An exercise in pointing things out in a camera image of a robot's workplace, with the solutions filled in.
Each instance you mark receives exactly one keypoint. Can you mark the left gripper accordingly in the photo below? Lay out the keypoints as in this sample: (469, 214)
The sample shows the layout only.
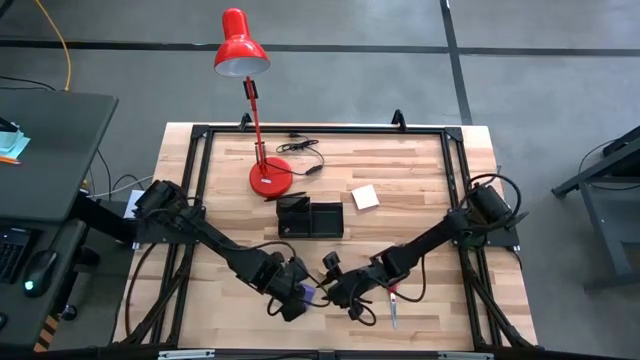
(280, 277)

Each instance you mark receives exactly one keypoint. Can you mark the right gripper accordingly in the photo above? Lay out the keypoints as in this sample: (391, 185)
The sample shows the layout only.
(360, 285)

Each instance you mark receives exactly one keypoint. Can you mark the purple sticky note pad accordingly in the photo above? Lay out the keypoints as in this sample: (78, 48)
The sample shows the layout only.
(307, 292)

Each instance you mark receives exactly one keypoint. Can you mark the beige sticky note pad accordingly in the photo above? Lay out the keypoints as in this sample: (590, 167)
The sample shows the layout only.
(365, 196)

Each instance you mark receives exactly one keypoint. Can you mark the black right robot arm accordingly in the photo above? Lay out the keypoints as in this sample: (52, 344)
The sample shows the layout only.
(435, 237)

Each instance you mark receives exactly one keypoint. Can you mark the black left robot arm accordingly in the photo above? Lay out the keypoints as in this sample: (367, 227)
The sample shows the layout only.
(210, 235)

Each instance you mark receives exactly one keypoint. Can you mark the black mesh desk organizer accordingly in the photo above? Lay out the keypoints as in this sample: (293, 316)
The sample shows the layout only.
(325, 220)

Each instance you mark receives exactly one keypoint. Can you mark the red desk lamp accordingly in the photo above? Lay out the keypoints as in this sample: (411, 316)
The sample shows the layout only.
(270, 182)

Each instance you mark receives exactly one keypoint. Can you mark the white paper sheet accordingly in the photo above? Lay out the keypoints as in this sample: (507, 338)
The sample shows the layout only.
(131, 205)

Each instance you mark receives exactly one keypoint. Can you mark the black computer mouse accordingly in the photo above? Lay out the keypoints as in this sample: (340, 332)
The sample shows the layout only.
(42, 270)

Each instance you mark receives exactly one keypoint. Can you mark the black metal stand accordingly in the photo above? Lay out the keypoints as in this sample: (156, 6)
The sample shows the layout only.
(607, 225)

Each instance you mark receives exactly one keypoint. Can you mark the black desk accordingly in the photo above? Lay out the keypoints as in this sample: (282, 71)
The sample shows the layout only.
(60, 150)

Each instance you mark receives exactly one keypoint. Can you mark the black keyboard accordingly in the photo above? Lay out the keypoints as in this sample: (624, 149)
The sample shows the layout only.
(12, 255)

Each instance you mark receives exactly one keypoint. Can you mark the orange pencil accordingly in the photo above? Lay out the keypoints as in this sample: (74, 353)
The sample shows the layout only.
(10, 160)

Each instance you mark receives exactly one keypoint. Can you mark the teal paper stack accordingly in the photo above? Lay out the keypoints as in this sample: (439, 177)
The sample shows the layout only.
(12, 145)

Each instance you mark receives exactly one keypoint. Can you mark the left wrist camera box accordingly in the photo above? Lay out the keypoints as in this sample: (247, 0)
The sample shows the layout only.
(293, 311)

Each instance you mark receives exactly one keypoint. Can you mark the silver aluminium bracket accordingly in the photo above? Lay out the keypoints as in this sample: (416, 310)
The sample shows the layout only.
(185, 355)
(465, 356)

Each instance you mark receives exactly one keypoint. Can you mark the black aluminium table frame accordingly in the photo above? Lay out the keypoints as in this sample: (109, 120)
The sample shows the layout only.
(325, 129)

